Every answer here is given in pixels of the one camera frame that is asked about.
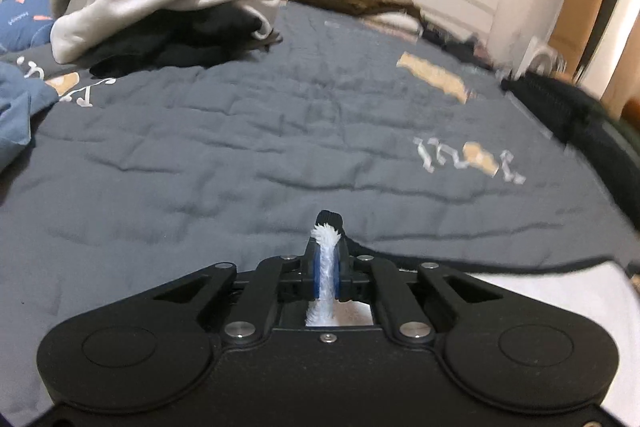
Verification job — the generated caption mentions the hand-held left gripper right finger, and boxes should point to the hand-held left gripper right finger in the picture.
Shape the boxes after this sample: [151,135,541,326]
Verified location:
[334,237,505,348]

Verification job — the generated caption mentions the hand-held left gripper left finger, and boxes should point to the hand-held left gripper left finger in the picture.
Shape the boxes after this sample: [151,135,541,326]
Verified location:
[150,237,323,348]

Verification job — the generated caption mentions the white fleece throw black trim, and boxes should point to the white fleece throw black trim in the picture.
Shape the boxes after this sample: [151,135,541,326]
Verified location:
[302,209,640,358]

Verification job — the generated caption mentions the dark crumpled clothes by headboard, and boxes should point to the dark crumpled clothes by headboard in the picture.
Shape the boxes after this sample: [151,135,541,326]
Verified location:
[420,19,501,68]

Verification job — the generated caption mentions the black crumpled clothes under pile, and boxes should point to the black crumpled clothes under pile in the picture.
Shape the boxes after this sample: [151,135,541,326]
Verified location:
[90,2,286,80]

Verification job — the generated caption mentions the stack of dark folded clothes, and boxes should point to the stack of dark folded clothes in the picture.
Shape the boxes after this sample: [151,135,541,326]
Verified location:
[500,71,640,168]

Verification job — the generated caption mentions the grey quilted bedspread fish print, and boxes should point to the grey quilted bedspread fish print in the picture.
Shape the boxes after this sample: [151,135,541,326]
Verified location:
[0,0,640,413]

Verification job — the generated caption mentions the white fan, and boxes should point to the white fan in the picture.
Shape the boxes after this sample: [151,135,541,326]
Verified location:
[517,36,568,80]

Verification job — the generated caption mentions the blue cloth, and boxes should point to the blue cloth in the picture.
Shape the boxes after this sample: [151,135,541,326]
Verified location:
[0,61,60,170]

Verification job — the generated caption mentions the beige curtain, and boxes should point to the beige curtain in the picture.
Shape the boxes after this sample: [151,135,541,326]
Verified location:
[597,0,640,128]

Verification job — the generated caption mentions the dark framed board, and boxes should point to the dark framed board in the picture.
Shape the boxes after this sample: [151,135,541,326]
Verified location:
[575,0,623,82]

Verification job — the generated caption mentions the blue patterned pillow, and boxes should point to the blue patterned pillow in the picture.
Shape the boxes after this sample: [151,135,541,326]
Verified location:
[0,0,58,55]

